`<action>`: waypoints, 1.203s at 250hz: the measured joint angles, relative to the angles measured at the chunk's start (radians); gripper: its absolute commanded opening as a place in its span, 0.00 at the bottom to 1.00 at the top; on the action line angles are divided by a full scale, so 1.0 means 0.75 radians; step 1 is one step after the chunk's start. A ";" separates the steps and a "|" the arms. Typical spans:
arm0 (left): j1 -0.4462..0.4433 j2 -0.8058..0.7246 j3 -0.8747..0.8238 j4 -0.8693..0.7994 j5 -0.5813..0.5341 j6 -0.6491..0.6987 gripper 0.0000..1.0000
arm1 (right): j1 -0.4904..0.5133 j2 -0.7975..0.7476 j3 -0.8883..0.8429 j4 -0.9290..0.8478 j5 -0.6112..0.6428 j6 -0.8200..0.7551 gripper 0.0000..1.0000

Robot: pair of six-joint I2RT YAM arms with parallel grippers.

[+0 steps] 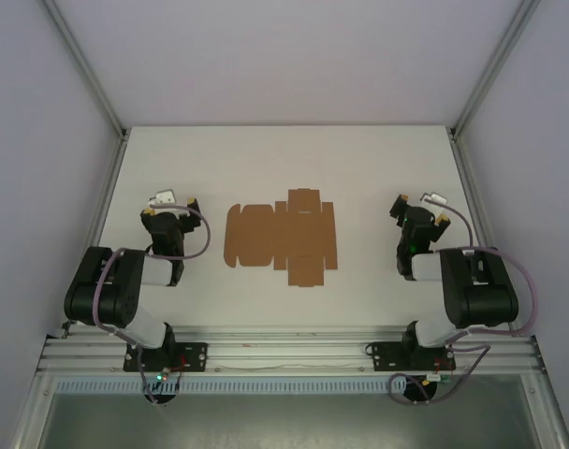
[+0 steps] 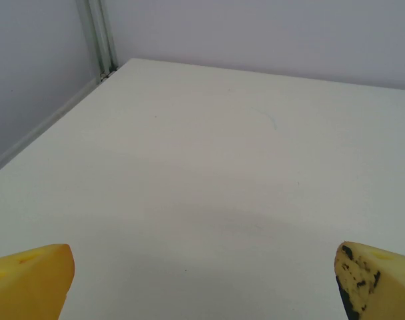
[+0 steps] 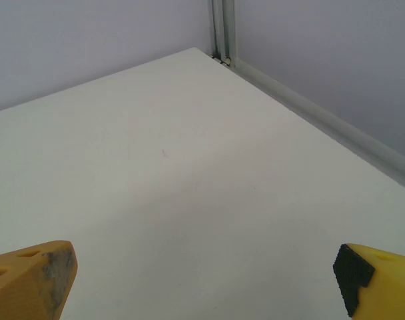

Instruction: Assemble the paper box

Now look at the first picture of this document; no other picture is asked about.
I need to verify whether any aluminium table side rail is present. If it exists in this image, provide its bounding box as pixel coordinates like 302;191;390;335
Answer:
447;128;544;348
59;130;129;339

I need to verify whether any brown cardboard paper box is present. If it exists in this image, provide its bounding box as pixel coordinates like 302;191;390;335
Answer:
223;188;337;287

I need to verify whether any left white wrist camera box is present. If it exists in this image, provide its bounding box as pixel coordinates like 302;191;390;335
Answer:
148;188;178;206

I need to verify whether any aluminium mounting rail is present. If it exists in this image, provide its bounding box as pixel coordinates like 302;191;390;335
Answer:
38;326;546;376

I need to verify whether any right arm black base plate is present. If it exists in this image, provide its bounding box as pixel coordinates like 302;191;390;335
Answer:
366;340;457;373

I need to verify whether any slotted grey cable duct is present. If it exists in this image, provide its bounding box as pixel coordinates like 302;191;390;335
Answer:
54;379;454;395

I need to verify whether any aluminium upright frame post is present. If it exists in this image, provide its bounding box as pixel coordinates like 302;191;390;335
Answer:
449;0;542;138
41;0;129;139

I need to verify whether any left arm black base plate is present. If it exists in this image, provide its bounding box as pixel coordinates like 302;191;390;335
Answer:
123;341;209;373

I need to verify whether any grey metal sheet panel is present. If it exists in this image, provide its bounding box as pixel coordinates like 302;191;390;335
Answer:
12;373;569;449

